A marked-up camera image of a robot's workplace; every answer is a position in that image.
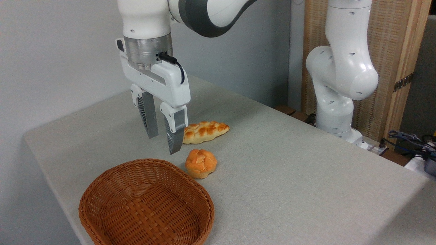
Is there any brown wicker basket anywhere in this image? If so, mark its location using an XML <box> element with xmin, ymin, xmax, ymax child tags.
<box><xmin>78</xmin><ymin>159</ymin><xmax>215</xmax><ymax>245</ymax></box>

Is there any long braided bread loaf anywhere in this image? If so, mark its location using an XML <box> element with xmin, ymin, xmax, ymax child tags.
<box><xmin>183</xmin><ymin>121</ymin><xmax>230</xmax><ymax>144</ymax></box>

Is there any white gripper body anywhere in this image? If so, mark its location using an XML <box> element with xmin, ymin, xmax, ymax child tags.
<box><xmin>116</xmin><ymin>38</ymin><xmax>191</xmax><ymax>109</ymax></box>

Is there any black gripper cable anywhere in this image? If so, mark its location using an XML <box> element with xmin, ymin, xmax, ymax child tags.
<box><xmin>158</xmin><ymin>52</ymin><xmax>185</xmax><ymax>85</ymax></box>

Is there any wood framed rattan screen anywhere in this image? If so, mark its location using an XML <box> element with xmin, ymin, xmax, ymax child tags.
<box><xmin>301</xmin><ymin>0</ymin><xmax>432</xmax><ymax>150</ymax></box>

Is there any metal screen hinge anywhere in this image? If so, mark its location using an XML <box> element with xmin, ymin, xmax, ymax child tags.
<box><xmin>393</xmin><ymin>72</ymin><xmax>414</xmax><ymax>92</ymax></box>

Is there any robot base connector block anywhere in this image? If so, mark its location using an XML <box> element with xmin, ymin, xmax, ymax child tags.
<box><xmin>361</xmin><ymin>136</ymin><xmax>389</xmax><ymax>156</ymax></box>

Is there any round orange bread bun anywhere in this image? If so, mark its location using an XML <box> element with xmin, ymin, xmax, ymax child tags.
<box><xmin>185</xmin><ymin>149</ymin><xmax>218</xmax><ymax>179</ymax></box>

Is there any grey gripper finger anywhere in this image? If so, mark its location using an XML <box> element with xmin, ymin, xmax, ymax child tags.
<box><xmin>159</xmin><ymin>102</ymin><xmax>188</xmax><ymax>155</ymax></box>
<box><xmin>130</xmin><ymin>84</ymin><xmax>159</xmax><ymax>139</ymax></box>

